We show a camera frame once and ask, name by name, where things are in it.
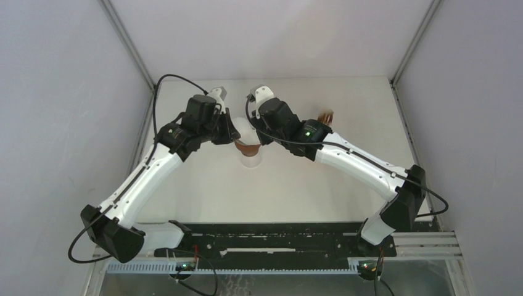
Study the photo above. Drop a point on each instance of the left aluminium frame post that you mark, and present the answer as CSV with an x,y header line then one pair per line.
x,y
138,84

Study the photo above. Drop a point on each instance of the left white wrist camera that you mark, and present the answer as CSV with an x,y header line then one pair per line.
x,y
218,94

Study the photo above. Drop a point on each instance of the orange coffee filter box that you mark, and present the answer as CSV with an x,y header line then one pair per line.
x,y
326,117

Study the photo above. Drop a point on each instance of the glass carafe with wooden collar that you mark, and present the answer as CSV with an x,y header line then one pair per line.
x,y
250,154

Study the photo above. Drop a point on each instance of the white paper coffee filter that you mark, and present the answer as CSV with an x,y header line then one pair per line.
x,y
248,134

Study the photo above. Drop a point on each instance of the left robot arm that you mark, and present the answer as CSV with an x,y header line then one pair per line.
x,y
112,225

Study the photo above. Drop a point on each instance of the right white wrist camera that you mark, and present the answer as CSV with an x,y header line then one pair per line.
x,y
260,94

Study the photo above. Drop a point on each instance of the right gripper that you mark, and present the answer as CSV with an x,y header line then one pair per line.
x,y
259,120

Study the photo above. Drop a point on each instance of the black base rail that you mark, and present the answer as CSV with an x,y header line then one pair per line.
x,y
277,246

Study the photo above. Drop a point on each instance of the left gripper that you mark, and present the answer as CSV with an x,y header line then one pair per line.
x,y
230,133

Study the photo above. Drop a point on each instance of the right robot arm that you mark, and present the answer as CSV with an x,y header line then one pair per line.
x,y
402,189

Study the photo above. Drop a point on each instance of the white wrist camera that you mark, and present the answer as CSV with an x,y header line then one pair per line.
x,y
218,94
260,94

